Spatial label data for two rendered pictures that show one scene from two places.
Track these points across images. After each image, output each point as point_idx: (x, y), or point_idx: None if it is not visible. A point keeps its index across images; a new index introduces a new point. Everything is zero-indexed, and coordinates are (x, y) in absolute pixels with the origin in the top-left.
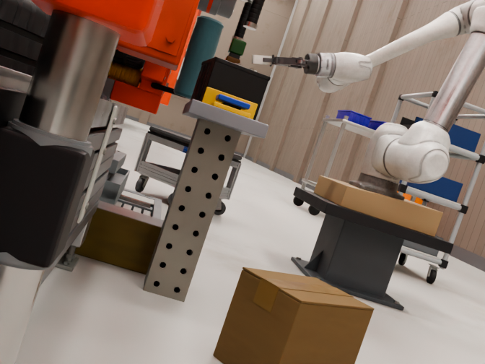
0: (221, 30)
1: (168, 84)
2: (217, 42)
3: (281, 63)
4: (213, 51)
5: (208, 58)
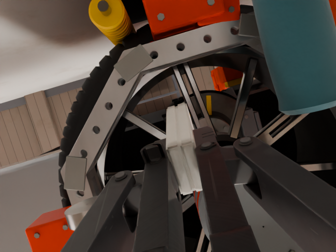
0: (331, 90)
1: (108, 7)
2: (334, 53)
3: (277, 151)
4: (329, 26)
5: (329, 3)
